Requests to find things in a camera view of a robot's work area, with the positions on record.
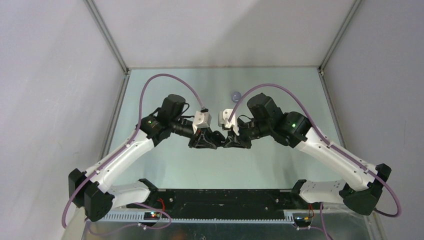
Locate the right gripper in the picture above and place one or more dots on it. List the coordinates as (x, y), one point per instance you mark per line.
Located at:
(242, 143)

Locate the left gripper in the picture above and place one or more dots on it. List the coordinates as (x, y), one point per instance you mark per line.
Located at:
(202, 139)

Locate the black charging case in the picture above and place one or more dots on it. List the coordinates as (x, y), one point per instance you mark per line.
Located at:
(218, 137)

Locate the purple charging case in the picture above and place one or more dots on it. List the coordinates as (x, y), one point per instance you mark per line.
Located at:
(236, 96)

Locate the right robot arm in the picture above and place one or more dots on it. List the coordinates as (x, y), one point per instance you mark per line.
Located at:
(361, 184)

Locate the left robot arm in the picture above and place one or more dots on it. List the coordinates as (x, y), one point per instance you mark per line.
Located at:
(93, 188)

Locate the left controller board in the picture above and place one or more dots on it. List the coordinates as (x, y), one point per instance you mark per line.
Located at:
(152, 216)

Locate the controller board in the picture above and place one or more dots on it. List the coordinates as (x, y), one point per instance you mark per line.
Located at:
(152, 216)
(303, 219)

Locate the right controller board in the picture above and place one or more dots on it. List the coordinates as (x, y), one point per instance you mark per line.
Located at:
(303, 219)

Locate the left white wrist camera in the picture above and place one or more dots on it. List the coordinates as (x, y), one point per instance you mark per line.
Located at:
(202, 119)

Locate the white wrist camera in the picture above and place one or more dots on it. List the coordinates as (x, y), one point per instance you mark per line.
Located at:
(202, 119)
(228, 121)

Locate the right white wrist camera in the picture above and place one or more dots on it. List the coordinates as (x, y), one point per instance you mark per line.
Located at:
(228, 121)

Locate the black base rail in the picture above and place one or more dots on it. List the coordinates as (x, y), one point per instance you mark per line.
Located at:
(225, 204)

